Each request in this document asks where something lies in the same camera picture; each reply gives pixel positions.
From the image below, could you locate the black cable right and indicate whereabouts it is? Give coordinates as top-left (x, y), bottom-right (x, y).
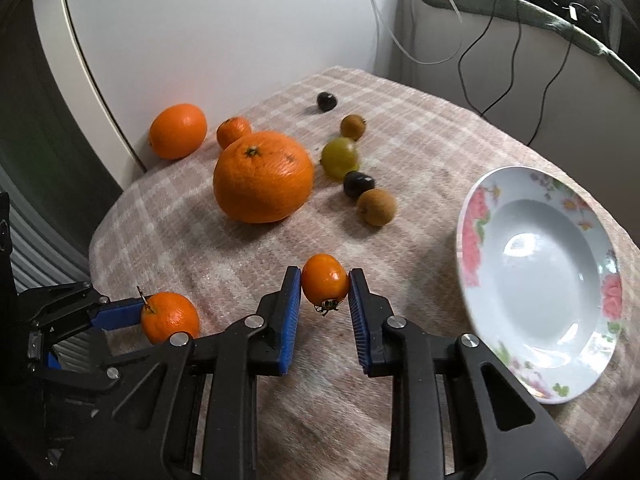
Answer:
top-left (525, 6), bottom-right (576, 148)

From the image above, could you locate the white round board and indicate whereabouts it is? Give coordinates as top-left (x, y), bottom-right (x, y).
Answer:
top-left (30, 0), bottom-right (151, 191)

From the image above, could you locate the black cable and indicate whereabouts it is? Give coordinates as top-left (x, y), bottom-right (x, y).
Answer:
top-left (525, 6), bottom-right (576, 148)
top-left (456, 0), bottom-right (524, 120)

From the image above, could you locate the small orange cherry tomato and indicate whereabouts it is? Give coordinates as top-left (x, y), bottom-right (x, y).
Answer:
top-left (302, 254), bottom-right (349, 315)

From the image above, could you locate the small mandarin with stem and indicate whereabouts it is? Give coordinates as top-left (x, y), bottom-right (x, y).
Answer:
top-left (138, 289), bottom-right (201, 344)

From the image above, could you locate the black cable left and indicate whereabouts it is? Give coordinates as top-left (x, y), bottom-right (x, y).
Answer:
top-left (456, 0), bottom-right (524, 120)

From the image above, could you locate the grey green sill cloth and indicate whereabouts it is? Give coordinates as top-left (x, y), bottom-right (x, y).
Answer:
top-left (420, 0), bottom-right (639, 89)

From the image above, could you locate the dark plum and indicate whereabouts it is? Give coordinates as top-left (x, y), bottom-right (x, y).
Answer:
top-left (316, 91), bottom-right (337, 113)
top-left (343, 170), bottom-right (375, 200)

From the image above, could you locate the medium orange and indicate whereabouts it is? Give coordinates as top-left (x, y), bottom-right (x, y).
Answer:
top-left (149, 103), bottom-right (207, 160)

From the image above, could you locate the pink plaid tablecloth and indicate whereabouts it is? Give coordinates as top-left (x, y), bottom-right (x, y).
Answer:
top-left (88, 65), bottom-right (640, 480)

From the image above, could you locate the large orange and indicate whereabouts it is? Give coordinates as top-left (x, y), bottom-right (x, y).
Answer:
top-left (213, 131), bottom-right (314, 224)

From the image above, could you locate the white cable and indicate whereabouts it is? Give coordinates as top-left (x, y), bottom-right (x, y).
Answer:
top-left (357, 0), bottom-right (467, 66)

